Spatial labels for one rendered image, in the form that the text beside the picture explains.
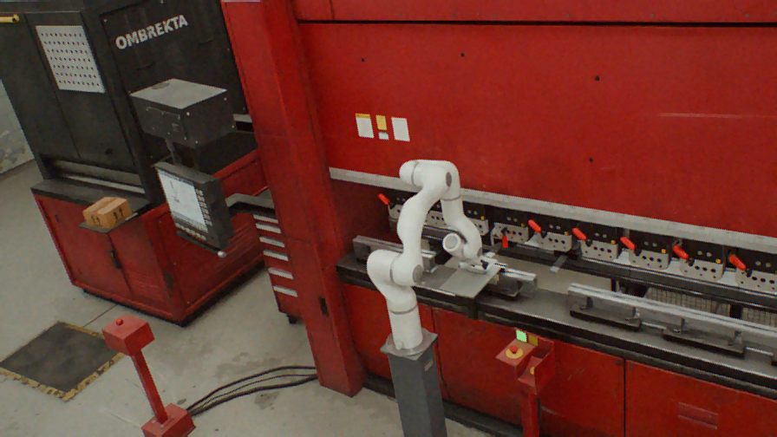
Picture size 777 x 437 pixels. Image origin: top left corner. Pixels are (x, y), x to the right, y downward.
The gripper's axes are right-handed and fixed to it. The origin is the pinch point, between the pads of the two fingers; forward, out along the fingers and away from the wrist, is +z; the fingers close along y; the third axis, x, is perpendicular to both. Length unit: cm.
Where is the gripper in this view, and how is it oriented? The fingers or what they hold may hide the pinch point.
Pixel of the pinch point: (479, 264)
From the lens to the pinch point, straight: 338.3
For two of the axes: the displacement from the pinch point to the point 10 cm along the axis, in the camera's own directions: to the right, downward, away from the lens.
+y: -8.1, -1.6, 5.7
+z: 4.9, 3.5, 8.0
